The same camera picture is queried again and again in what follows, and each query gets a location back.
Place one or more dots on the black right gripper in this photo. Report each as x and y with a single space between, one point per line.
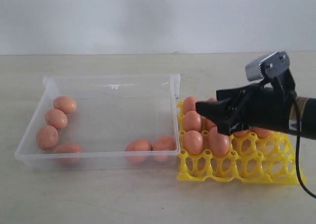
252 106

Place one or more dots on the brown egg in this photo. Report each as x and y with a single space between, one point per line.
164 143
192 121
189 104
212 100
66 104
193 142
56 118
209 124
68 148
262 133
241 133
138 146
218 143
47 137

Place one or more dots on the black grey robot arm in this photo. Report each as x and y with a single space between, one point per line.
303 116

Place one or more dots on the yellow plastic egg tray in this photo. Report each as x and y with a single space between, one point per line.
250 159

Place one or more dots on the clear plastic bin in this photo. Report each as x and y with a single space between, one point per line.
112 112

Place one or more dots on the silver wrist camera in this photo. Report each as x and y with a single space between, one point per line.
267 66

